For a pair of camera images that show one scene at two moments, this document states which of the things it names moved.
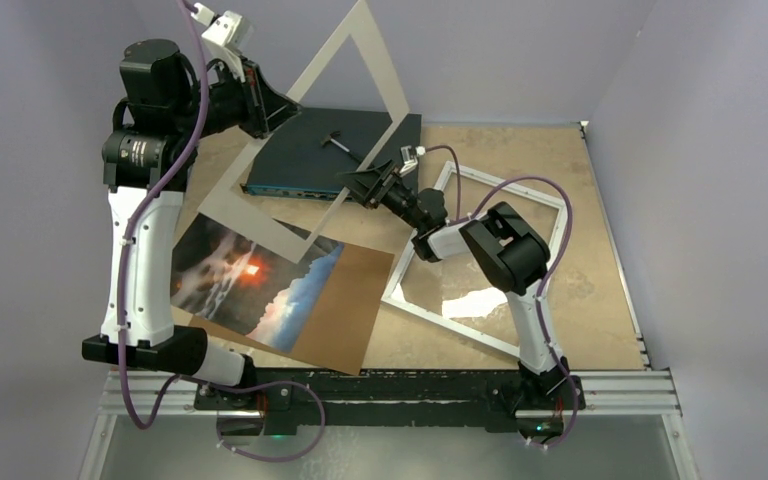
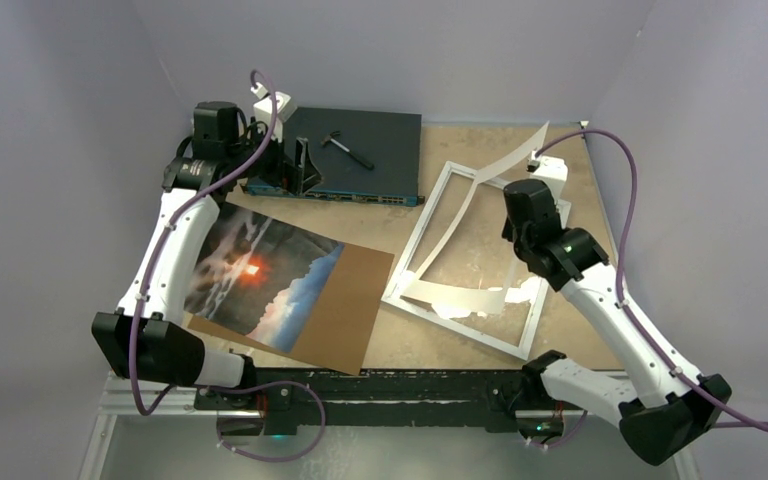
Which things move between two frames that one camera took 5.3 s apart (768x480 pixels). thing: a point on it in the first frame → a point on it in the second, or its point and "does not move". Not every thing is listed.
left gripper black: x=268 y=108 → x=310 y=175
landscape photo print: x=229 y=280 does not move
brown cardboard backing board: x=338 y=329 does not move
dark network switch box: x=306 y=155 does not move
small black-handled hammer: x=331 y=137 does not move
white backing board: x=232 y=211 → x=457 y=295
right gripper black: x=367 y=184 → x=508 y=232
